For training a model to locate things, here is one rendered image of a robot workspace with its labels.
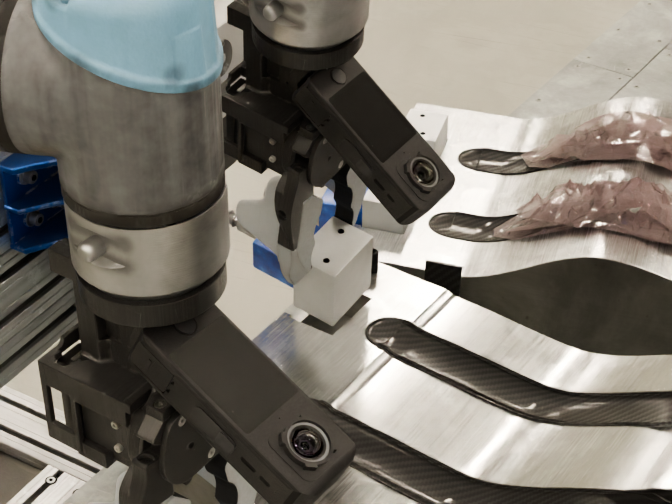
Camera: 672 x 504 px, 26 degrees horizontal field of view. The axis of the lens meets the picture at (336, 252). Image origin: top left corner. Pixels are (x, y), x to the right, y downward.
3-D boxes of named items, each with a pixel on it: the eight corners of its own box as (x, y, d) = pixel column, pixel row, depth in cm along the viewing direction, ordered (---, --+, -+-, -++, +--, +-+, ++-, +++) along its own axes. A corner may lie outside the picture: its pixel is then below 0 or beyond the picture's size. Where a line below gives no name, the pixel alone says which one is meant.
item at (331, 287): (191, 250, 111) (188, 200, 107) (231, 213, 114) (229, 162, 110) (332, 327, 106) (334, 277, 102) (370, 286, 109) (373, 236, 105)
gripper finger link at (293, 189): (300, 222, 102) (319, 117, 97) (320, 233, 102) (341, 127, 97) (261, 250, 99) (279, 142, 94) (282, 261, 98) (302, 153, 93)
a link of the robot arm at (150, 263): (259, 172, 68) (145, 257, 62) (262, 252, 70) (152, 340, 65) (136, 124, 71) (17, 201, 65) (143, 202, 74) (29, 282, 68)
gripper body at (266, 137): (278, 99, 104) (279, -40, 95) (378, 148, 101) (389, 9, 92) (212, 158, 100) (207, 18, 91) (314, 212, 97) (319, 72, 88)
